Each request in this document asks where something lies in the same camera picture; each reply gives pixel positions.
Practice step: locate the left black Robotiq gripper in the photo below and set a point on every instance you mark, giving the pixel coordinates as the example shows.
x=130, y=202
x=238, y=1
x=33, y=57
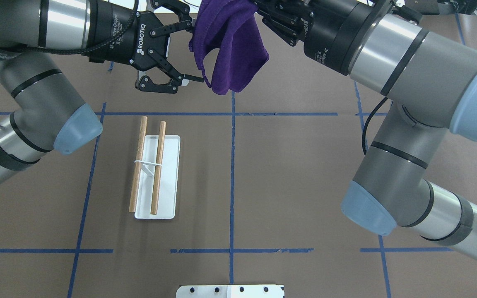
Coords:
x=116, y=34

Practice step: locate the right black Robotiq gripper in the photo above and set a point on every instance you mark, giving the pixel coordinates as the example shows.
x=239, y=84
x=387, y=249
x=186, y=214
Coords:
x=326, y=40

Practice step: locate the purple towel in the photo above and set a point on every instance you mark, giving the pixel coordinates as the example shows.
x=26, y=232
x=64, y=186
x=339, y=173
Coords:
x=227, y=46

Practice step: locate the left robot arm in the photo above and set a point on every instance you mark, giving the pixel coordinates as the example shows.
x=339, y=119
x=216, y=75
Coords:
x=52, y=115

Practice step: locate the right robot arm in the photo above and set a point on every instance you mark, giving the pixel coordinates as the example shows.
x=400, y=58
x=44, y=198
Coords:
x=432, y=82

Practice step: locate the wooden rack rod lower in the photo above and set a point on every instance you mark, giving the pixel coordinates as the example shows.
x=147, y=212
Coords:
x=158, y=167

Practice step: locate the wooden rack rod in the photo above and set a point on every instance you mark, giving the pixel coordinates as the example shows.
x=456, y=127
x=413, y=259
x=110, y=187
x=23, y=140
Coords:
x=158, y=167
x=137, y=165

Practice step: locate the wooden rack rod upper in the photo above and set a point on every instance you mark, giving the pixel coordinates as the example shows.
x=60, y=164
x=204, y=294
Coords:
x=137, y=165

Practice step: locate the white rack base tray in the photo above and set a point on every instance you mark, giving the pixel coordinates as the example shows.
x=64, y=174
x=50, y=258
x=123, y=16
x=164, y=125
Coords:
x=169, y=178

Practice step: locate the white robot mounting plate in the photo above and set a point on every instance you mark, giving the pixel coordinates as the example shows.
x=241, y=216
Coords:
x=231, y=291

